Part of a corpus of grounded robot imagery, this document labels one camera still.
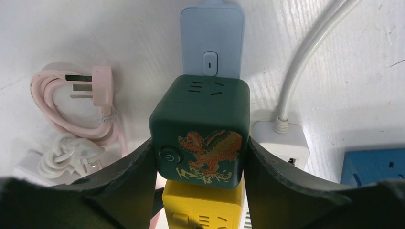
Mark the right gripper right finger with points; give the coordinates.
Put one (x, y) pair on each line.
(336, 206)

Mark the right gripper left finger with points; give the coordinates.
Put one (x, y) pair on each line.
(120, 196)

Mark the dark green cube plug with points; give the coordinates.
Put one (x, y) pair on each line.
(200, 129)

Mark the small white power strip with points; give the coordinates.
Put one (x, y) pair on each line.
(284, 142)

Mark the yellow cube plug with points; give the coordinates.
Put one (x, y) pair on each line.
(189, 206)

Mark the light blue power strip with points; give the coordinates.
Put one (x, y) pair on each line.
(212, 36)

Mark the blue cube plug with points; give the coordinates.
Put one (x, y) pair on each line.
(365, 165)

